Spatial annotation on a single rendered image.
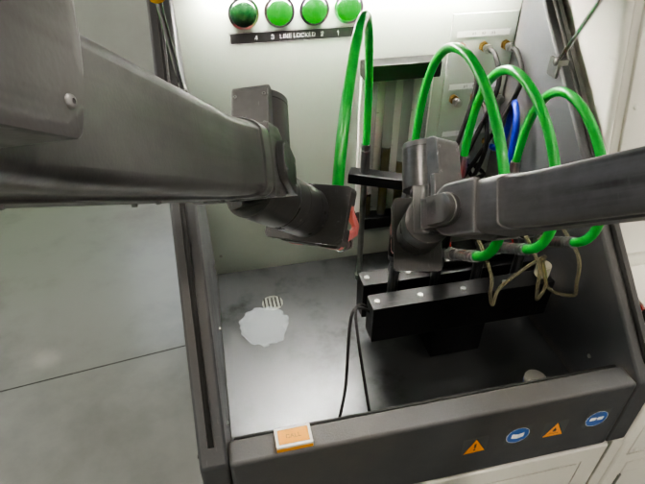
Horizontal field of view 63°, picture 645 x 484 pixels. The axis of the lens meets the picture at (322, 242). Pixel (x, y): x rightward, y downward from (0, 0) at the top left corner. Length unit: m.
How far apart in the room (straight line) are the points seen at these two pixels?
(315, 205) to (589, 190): 0.25
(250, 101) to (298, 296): 0.68
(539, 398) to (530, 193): 0.42
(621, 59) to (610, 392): 0.51
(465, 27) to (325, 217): 0.60
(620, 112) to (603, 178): 0.52
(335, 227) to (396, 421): 0.34
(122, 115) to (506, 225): 0.40
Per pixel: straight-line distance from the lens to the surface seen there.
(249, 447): 0.77
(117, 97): 0.20
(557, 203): 0.50
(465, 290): 0.96
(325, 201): 0.56
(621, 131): 1.01
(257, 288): 1.16
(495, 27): 1.10
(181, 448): 1.93
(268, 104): 0.50
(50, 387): 2.25
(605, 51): 0.99
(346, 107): 0.62
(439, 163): 0.62
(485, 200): 0.54
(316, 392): 0.96
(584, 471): 1.13
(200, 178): 0.27
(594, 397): 0.92
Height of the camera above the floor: 1.60
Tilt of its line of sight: 37 degrees down
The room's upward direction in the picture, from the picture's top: straight up
